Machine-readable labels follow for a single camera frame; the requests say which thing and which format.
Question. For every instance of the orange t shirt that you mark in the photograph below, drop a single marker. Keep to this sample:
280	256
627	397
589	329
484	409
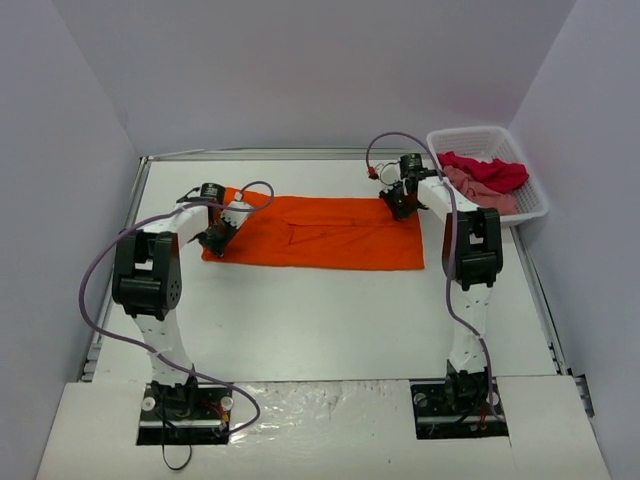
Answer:
329	233

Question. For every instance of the dusty pink t shirt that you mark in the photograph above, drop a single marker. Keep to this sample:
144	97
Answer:
475	191

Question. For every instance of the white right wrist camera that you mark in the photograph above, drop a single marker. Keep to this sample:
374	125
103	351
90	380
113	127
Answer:
387	173

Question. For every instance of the white plastic laundry basket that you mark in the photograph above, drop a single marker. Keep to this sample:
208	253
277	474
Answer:
486	143

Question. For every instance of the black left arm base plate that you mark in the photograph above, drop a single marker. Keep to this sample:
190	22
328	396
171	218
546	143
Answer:
194	415

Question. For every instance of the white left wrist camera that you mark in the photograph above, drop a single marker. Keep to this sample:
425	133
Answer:
236	213

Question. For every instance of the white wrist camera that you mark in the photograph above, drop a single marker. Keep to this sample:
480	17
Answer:
387	173
236	213

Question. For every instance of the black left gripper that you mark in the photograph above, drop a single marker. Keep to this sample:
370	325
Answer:
214	243

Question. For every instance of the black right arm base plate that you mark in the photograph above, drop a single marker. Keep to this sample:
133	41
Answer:
436	418

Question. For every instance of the magenta t shirt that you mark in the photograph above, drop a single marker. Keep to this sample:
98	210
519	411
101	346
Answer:
497	175

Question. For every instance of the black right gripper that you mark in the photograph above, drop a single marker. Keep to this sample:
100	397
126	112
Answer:
398	205

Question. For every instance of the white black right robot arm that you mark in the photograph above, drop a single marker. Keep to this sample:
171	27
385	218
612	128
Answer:
472	258

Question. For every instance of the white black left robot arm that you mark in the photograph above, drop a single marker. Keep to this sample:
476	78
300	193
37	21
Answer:
148	285

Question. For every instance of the aluminium table edge rail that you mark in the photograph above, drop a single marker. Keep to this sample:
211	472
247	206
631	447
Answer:
98	325

